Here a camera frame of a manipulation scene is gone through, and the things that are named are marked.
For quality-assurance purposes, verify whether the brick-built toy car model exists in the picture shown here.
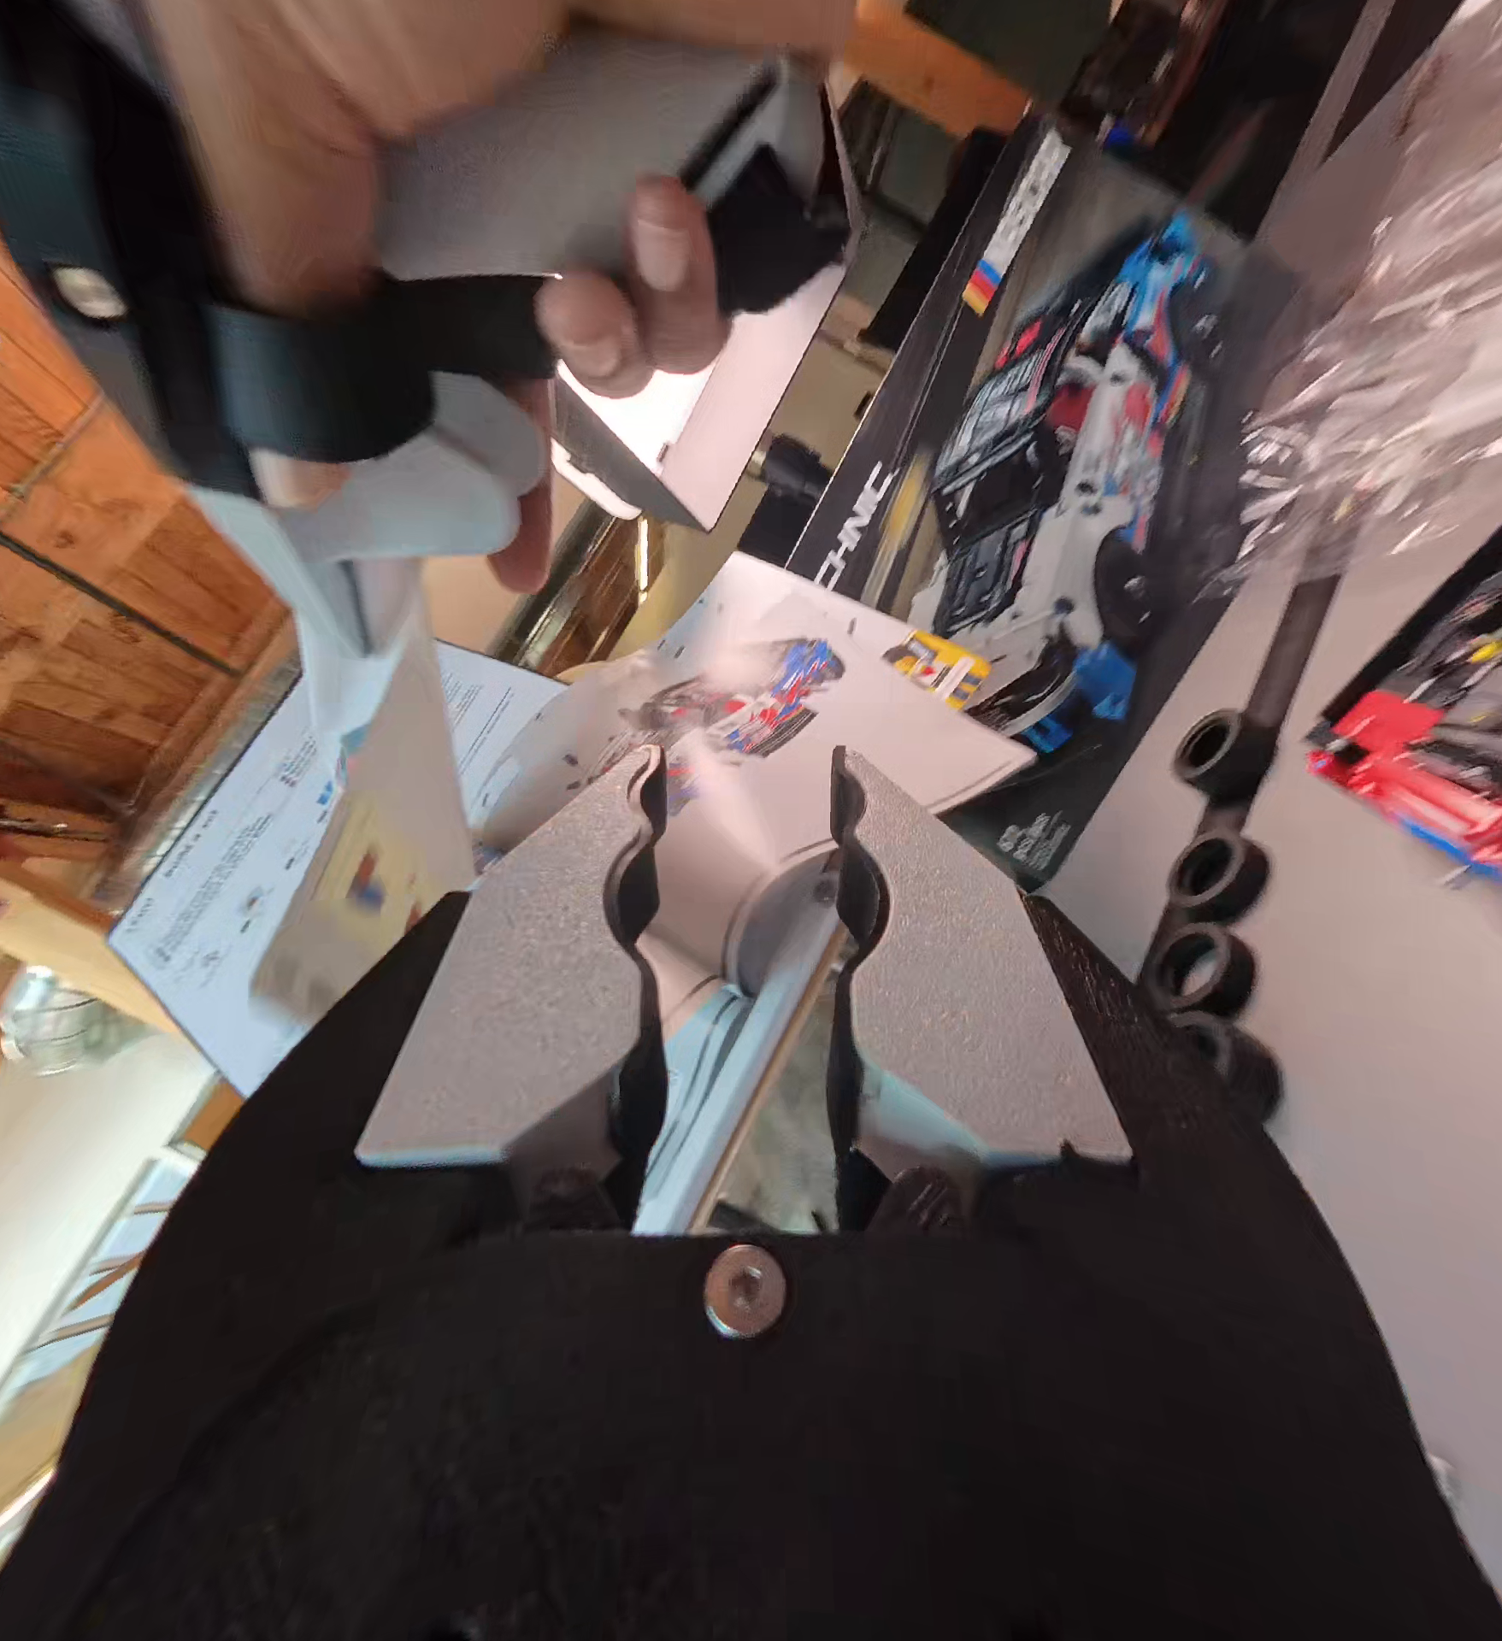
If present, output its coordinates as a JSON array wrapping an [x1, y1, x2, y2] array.
[[1304, 686, 1502, 939]]

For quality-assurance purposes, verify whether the blue-edged toy parts box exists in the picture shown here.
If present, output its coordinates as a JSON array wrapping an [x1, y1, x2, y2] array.
[[1321, 472, 1502, 770]]

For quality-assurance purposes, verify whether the black toy car box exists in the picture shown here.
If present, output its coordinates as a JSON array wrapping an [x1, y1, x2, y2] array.
[[783, 115, 1293, 889]]

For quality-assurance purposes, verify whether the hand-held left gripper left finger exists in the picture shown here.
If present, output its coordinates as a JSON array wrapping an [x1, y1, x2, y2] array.
[[355, 746, 669, 1170]]

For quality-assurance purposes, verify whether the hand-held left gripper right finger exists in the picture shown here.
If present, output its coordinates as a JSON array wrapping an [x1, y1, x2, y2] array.
[[828, 746, 1143, 1170]]

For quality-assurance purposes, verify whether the clear glass jar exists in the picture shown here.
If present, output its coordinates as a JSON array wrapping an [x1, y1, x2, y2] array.
[[0, 965, 100, 1075]]

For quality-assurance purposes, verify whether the grey desk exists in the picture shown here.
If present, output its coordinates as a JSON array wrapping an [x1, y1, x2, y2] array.
[[1033, 0, 1502, 1641]]

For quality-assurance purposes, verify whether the person's right hand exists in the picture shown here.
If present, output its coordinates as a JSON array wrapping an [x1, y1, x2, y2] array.
[[148, 0, 857, 401]]

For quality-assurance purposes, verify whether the clear plastic bag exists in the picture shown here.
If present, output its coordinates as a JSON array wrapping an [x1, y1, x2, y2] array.
[[1235, 0, 1502, 605]]

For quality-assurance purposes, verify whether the white cabinet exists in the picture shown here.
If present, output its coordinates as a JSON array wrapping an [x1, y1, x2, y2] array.
[[0, 1025, 252, 1527]]

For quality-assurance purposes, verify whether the toy car instruction booklet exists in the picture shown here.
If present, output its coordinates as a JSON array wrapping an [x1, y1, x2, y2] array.
[[469, 551, 1040, 904]]

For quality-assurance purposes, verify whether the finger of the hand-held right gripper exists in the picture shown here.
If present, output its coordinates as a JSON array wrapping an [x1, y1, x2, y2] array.
[[552, 243, 861, 532]]

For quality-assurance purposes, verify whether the white printed paper sheet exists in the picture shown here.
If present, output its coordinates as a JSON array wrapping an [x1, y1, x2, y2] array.
[[109, 634, 573, 1098]]

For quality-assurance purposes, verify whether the silver metal bar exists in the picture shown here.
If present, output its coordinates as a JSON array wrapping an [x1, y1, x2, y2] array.
[[635, 884, 857, 1234]]

